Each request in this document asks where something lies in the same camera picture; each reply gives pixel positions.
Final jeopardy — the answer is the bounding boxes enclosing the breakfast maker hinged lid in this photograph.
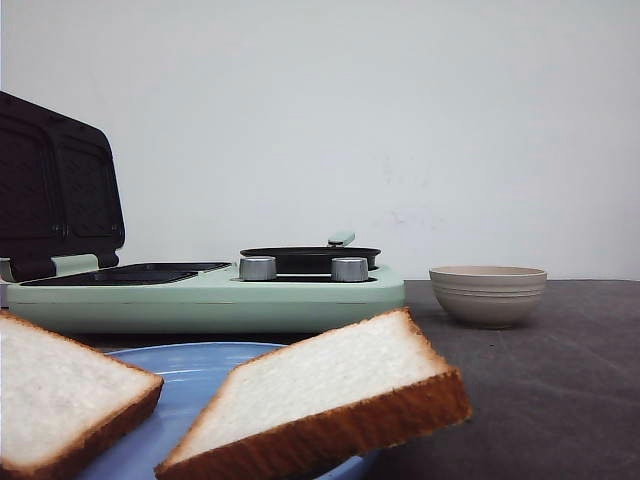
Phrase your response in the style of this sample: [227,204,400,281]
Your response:
[1,93,125,281]

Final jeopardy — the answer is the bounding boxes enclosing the left silver control knob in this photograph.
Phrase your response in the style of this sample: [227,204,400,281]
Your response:
[239,256,277,281]

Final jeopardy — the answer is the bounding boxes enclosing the mint green breakfast maker base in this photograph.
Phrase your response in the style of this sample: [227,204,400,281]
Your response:
[7,262,405,334]

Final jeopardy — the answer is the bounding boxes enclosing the blue plate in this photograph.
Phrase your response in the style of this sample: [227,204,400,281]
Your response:
[74,341,381,480]

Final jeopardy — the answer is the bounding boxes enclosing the white bread slice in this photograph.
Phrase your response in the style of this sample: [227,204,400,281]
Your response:
[1,312,164,479]
[155,308,472,479]

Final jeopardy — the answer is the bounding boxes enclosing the black frying pan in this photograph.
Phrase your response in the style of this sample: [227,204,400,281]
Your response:
[240,230,381,274]

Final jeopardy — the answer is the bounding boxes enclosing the silver control knob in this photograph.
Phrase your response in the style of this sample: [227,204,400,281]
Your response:
[331,257,369,283]
[239,256,277,281]

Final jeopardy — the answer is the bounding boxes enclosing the right silver control knob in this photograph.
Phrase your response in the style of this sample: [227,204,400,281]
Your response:
[331,257,369,283]

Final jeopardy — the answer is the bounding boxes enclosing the beige ribbed bowl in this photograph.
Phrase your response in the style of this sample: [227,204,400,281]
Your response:
[429,265,547,328]

